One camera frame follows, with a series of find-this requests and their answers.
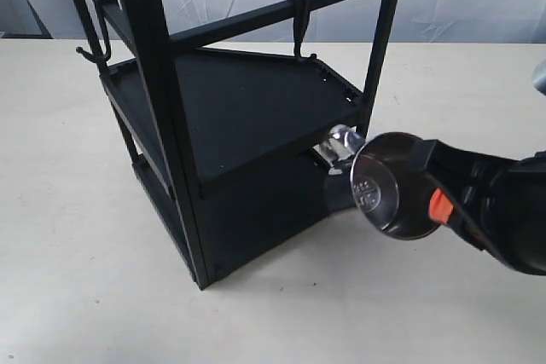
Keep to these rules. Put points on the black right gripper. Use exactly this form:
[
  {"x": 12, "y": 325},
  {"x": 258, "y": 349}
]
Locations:
[{"x": 495, "y": 204}]

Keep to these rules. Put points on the shiny steel cup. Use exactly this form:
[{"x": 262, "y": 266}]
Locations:
[{"x": 374, "y": 177}]

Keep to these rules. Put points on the black metal shelf rack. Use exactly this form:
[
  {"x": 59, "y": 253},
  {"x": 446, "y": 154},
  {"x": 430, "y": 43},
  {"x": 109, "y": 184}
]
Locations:
[{"x": 221, "y": 124}]

